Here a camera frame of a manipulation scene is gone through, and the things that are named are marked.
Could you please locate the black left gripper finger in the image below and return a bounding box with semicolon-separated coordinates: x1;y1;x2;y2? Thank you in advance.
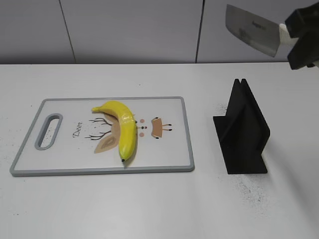
285;2;319;38

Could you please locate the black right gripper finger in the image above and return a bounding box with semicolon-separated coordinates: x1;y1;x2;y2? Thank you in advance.
288;37;319;70

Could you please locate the white-handled cleaver knife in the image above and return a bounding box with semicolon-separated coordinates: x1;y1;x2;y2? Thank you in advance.
225;4;298;57

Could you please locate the yellow plastic banana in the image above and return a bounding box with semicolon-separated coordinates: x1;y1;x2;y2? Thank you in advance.
91;101;137;163

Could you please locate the black knife stand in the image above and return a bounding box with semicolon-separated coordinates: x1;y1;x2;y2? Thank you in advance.
213;79;270;174

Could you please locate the white grey-rimmed cutting board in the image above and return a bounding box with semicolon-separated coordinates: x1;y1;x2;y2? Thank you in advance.
10;96;194;177

